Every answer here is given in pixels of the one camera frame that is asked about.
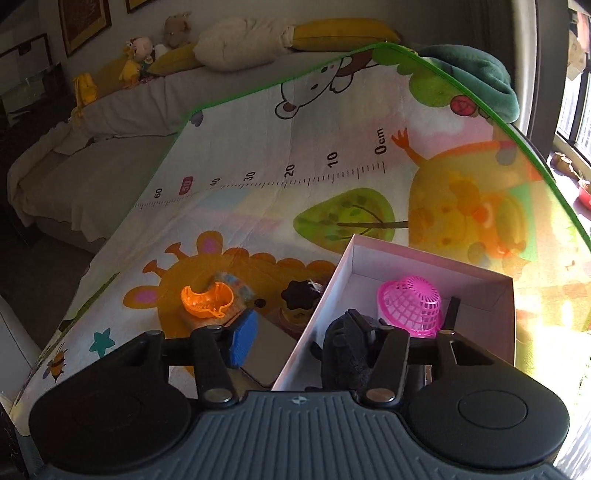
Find small yellow pillow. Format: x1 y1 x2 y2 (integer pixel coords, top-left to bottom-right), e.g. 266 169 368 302
147 42 200 77

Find yellow doll with pink face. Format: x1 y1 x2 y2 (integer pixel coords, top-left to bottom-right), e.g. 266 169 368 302
119 37 156 85

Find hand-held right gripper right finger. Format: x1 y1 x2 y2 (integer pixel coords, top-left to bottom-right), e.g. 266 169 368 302
348 310 496 408

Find grey sofa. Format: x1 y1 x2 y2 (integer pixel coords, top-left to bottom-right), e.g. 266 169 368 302
7 46 522 254

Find black flower-shaped toy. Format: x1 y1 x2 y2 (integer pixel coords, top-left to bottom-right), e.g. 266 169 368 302
277 278 325 334

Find red gold framed picture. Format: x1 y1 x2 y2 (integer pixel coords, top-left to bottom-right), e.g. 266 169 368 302
58 0 113 57

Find colourful printed play mat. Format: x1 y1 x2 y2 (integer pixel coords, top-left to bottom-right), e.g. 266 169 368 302
9 42 591 416

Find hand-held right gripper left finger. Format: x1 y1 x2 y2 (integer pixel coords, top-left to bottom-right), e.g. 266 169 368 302
124 308 259 408

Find pink plastic basket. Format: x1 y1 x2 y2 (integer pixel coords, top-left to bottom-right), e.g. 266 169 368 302
377 275 443 339

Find hanging beige garment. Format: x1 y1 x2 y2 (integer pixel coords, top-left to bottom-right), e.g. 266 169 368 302
567 34 588 82

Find green fleece blanket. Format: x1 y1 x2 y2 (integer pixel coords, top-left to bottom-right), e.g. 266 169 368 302
418 45 520 123

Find long yellow pillow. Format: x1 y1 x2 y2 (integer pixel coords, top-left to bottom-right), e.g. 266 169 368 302
284 18 402 52

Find black window frame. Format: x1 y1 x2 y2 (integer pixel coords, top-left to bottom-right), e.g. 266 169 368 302
556 69 591 168

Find pink cardboard box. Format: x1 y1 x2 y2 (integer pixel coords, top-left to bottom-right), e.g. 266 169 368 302
271 234 516 394

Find cream bolster pillow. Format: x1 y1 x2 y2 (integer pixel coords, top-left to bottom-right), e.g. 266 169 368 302
193 17 296 73

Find brown clay pots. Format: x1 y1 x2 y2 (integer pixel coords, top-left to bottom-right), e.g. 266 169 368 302
551 151 579 179

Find yellow plush toy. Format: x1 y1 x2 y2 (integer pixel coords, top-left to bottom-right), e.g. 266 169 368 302
71 73 99 110

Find dark cabinet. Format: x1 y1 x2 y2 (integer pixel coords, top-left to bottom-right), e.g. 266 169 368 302
0 33 64 126

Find orange toy cup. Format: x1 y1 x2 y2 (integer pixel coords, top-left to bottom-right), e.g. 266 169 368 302
180 282 233 320

